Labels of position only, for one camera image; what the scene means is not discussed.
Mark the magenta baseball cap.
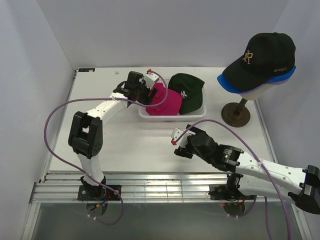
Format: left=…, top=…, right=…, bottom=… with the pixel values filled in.
left=145, top=83, right=182, bottom=116

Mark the blue baseball cap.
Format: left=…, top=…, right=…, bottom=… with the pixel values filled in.
left=217, top=66, right=296, bottom=94

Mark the black baseball cap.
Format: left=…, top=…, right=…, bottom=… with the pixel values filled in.
left=221, top=32, right=296, bottom=91

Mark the purple baseball cap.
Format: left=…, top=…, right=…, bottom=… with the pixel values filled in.
left=266, top=75, right=291, bottom=86

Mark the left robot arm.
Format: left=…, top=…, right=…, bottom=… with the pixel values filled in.
left=68, top=71, right=161, bottom=200

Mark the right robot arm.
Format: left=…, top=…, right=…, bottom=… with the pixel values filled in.
left=171, top=125, right=320, bottom=215

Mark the clear plastic bin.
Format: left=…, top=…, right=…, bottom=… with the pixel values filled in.
left=138, top=78, right=207, bottom=122

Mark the dark green baseball cap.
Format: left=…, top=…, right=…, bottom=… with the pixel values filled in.
left=168, top=73, right=205, bottom=115

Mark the brown round stand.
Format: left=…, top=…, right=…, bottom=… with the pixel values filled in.
left=221, top=98, right=251, bottom=128

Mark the beige mannequin head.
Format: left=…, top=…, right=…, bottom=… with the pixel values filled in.
left=239, top=83, right=274, bottom=101

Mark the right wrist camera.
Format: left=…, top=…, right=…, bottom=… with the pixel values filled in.
left=171, top=128, right=192, bottom=148

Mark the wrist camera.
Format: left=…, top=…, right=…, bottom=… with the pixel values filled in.
left=171, top=128, right=192, bottom=148
left=143, top=69, right=160, bottom=90

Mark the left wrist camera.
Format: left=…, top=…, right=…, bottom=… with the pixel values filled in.
left=143, top=69, right=160, bottom=90

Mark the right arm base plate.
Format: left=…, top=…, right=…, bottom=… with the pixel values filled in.
left=208, top=184, right=255, bottom=202

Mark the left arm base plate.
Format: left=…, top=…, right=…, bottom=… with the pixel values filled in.
left=77, top=185, right=120, bottom=201

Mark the aluminium rail frame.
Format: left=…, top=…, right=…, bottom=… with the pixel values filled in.
left=21, top=67, right=313, bottom=240

